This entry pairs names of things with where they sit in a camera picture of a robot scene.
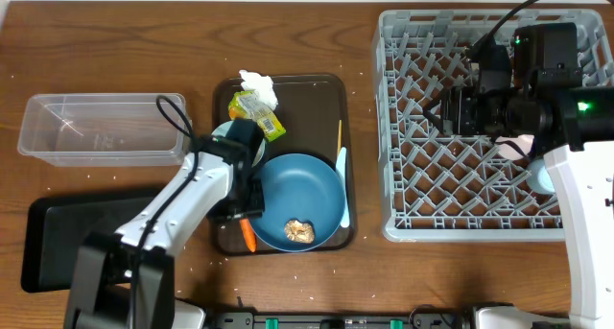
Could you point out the crumpled white tissue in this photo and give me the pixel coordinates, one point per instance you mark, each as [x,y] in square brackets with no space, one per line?
[261,85]

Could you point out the dark brown serving tray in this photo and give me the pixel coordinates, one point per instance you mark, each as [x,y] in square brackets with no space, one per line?
[310,108]

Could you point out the light blue plastic knife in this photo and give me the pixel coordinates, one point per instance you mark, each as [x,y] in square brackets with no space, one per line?
[340,169]

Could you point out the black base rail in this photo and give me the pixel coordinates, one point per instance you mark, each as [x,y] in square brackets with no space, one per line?
[497,315]

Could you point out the dark blue plate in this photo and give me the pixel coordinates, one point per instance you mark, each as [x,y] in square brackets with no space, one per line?
[298,186]

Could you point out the orange carrot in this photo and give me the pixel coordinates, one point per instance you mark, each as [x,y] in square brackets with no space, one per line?
[249,235]

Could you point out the light blue rice bowl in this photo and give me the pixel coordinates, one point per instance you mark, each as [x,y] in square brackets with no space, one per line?
[223,130]

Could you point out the light blue cup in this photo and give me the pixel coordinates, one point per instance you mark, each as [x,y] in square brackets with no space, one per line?
[539,180]

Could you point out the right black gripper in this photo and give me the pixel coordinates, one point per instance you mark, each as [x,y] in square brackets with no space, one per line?
[456,113]

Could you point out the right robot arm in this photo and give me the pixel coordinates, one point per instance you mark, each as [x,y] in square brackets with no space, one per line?
[578,157]

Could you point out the green snack wrapper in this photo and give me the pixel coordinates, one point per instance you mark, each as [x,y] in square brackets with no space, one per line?
[246,105]

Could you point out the brown food scrap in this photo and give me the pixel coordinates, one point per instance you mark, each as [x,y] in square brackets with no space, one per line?
[299,232]

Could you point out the clear plastic bin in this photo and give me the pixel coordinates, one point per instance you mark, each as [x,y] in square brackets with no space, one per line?
[103,130]

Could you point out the grey plastic dishwasher rack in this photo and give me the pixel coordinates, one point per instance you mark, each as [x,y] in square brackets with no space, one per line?
[437,188]

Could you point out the pink cup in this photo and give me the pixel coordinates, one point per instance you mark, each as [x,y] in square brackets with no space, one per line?
[515,148]

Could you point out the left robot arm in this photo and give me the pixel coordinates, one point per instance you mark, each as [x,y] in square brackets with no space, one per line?
[127,279]

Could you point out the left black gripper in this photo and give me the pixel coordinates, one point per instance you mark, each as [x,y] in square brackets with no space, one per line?
[256,198]

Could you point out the black waste tray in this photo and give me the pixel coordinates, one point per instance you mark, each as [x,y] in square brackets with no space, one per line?
[57,226]

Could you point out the wooden chopstick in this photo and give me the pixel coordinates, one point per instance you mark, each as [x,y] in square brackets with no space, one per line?
[339,139]

